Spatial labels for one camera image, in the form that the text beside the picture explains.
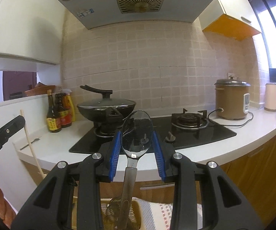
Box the orange-bottomed wall cabinet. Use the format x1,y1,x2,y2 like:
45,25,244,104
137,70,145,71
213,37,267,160
199,0,261,40

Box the person's left hand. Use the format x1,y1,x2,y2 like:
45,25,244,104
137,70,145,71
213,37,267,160
0,189,16,229

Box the grey range hood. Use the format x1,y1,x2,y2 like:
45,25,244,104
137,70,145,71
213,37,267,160
58,0,213,29

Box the yellow oil bottle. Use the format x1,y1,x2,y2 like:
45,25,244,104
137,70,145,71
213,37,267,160
62,89,76,122

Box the dark vinegar bottle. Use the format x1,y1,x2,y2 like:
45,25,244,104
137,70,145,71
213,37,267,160
55,93,72,128

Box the black gas stove top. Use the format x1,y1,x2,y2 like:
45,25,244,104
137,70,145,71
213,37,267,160
68,108,238,154

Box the striped woven placemat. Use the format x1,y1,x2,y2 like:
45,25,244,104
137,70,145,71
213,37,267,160
132,196,203,230

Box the metal spoon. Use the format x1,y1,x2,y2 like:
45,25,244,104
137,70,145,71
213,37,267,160
118,110,153,229

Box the beige plastic utensil basket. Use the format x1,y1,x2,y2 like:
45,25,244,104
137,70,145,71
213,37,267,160
71,196,145,229

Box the wooden chopstick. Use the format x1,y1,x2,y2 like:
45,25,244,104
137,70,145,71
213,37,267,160
19,109,46,180

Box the black wok with lid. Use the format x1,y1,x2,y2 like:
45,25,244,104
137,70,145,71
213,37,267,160
77,85,136,124

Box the white upper cabinet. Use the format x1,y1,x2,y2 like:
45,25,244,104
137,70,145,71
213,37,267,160
0,0,65,64

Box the soy sauce bottle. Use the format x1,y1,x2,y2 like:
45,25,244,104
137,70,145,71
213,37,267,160
46,89,61,133

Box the brown rice cooker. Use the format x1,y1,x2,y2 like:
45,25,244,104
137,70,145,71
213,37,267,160
214,79,250,121

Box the white kitchen countertop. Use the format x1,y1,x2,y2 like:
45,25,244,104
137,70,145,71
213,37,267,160
13,105,276,182

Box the rice cooker power cord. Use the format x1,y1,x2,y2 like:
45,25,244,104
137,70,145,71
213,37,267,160
207,107,255,129

